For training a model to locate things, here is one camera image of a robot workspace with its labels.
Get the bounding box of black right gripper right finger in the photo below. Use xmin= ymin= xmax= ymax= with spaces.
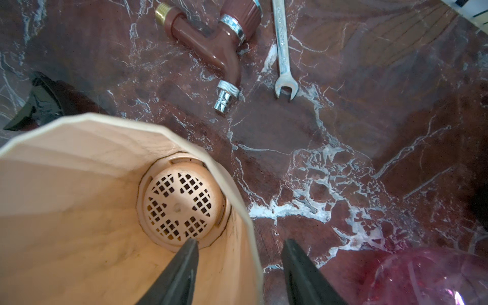
xmin=281 ymin=239 xmax=346 ymax=305

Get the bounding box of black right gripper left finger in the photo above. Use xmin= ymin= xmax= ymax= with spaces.
xmin=137 ymin=238 xmax=199 ymax=305

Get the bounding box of terracotta plastic flower pot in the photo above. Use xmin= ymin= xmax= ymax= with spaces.
xmin=1 ymin=114 xmax=263 ymax=304

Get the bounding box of pink pressure spray bottle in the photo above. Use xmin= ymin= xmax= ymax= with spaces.
xmin=358 ymin=248 xmax=487 ymax=304

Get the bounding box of silver open-end wrench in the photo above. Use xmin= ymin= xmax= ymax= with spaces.
xmin=272 ymin=0 xmax=299 ymax=101

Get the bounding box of white trigger spray bottle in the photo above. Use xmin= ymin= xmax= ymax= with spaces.
xmin=3 ymin=71 xmax=108 ymax=132

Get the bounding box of maroon garden tap faucet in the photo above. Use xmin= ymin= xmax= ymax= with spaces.
xmin=155 ymin=0 xmax=263 ymax=114

